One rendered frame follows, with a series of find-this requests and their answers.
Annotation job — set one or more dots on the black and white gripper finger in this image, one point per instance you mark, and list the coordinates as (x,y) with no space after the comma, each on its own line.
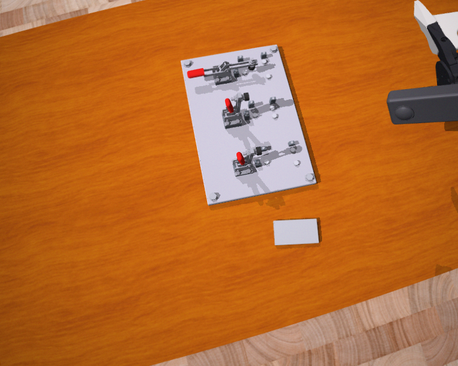
(441,32)

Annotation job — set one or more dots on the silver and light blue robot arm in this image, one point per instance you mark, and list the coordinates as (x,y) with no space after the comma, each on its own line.
(424,104)

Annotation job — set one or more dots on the grey toggle clamp with red handle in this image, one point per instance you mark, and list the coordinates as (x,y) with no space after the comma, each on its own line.
(221,76)
(242,165)

